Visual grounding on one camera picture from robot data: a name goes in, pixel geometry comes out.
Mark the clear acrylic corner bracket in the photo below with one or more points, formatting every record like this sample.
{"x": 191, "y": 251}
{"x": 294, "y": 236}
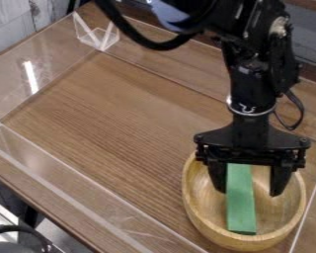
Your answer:
{"x": 99, "y": 38}

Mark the brown wooden bowl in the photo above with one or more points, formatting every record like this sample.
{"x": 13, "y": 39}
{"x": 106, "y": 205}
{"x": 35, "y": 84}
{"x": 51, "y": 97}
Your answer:
{"x": 278, "y": 213}

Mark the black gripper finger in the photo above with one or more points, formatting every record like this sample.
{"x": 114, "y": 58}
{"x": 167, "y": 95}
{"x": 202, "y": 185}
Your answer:
{"x": 279, "y": 178}
{"x": 218, "y": 173}

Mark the clear acrylic tray wall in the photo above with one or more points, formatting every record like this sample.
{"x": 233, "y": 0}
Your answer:
{"x": 96, "y": 149}

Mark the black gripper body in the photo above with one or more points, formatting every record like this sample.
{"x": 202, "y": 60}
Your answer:
{"x": 251, "y": 141}

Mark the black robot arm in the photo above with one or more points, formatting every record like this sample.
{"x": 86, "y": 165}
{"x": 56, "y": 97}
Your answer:
{"x": 254, "y": 31}

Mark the green rectangular block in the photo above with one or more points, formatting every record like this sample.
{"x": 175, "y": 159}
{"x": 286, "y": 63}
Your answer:
{"x": 241, "y": 200}

